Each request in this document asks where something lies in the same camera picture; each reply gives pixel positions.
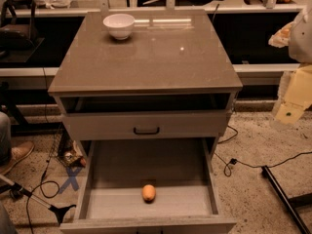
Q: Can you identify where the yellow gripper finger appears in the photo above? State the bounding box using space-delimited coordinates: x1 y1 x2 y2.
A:
274 63 312 125

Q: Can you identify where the white ceramic bowl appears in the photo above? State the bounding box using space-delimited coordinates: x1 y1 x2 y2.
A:
103 14 135 40

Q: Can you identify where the wire basket with items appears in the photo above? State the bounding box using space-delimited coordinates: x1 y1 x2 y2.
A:
49 127 86 168

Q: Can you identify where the blue tape cross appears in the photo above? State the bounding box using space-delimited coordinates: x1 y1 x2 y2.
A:
58 167 82 194

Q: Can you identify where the tan shoe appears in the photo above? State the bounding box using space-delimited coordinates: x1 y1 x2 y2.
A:
0 141 34 175

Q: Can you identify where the grey trouser leg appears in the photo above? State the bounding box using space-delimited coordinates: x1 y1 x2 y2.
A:
0 112 11 166

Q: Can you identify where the orange fruit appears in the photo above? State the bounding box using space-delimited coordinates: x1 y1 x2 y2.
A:
141 184 156 202

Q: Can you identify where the black tripod leg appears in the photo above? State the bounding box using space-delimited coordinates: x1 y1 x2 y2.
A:
0 175 75 224

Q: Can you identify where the open middle drawer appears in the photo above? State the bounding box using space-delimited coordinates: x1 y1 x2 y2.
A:
60 138 236 234

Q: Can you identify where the grey drawer cabinet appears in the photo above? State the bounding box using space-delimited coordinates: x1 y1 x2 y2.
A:
47 9 244 234

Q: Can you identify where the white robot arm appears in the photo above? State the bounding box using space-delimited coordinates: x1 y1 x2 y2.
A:
269 4 312 125

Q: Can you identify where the black chair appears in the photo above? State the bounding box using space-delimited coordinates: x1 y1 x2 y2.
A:
0 0 43 63

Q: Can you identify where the black floor cable right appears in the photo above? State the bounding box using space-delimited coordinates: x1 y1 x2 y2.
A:
214 125 312 177

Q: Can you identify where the black floor cable left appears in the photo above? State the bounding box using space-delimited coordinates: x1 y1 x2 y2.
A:
25 114 63 234

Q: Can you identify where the closed upper drawer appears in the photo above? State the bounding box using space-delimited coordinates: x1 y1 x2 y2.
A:
62 110 230 140

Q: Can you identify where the black floor cable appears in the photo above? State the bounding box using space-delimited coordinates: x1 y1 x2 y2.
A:
214 125 312 177
25 114 63 234

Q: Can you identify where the black metal stand base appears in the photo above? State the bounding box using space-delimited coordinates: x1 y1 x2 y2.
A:
261 166 312 234

